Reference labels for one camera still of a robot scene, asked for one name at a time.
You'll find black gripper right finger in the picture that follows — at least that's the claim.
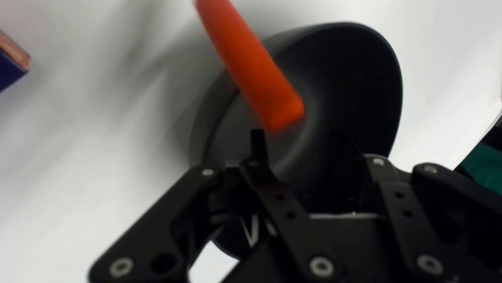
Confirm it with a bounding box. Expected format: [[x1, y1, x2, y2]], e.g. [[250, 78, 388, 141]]
[[360, 154, 502, 283]]

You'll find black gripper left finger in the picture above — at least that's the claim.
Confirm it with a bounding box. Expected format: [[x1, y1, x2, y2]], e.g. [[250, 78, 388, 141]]
[[87, 158, 352, 283]]

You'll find orange carrot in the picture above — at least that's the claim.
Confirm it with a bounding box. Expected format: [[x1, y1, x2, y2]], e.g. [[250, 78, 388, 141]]
[[194, 0, 306, 165]]

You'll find black bowl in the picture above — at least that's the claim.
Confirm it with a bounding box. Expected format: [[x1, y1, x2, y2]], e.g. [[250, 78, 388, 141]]
[[189, 20, 405, 216]]

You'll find white table sheet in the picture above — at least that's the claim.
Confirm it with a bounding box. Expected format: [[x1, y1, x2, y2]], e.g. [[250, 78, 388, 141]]
[[0, 0, 502, 283]]

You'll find blue rack with orange base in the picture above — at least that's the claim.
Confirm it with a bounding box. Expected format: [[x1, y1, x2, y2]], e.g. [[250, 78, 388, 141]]
[[0, 28, 32, 94]]

